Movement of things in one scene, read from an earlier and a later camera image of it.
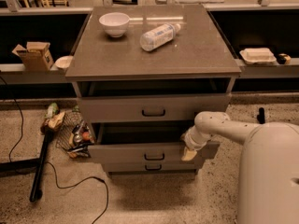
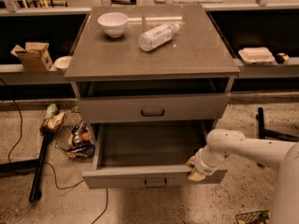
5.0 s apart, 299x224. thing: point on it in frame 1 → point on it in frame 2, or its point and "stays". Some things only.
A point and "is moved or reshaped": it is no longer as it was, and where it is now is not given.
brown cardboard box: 35,56 stays
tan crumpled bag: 52,123 stays
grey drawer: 148,143 is moved or reshaped
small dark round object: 283,59 stays
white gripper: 191,141 → 202,164
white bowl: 114,23 stays
